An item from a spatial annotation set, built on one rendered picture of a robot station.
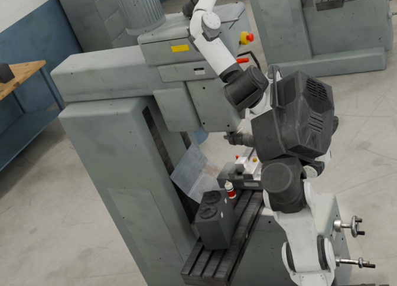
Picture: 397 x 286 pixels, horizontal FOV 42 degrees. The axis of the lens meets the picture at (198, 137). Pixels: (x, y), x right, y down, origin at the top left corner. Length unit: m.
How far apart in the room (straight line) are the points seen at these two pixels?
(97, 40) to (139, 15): 5.31
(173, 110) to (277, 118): 0.77
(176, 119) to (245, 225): 0.63
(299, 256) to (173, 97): 0.97
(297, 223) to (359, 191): 2.02
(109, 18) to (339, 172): 4.50
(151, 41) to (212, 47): 0.51
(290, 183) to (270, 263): 1.31
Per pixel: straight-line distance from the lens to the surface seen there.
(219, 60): 2.00
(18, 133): 6.62
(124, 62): 2.63
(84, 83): 2.84
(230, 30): 2.29
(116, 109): 2.67
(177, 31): 2.37
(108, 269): 4.24
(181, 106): 2.58
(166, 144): 2.86
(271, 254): 3.01
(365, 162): 4.35
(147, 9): 2.47
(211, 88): 2.47
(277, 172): 1.83
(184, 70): 2.45
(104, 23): 7.60
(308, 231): 2.12
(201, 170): 3.05
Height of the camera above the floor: 2.63
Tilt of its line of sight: 30 degrees down
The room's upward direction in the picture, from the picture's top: 21 degrees counter-clockwise
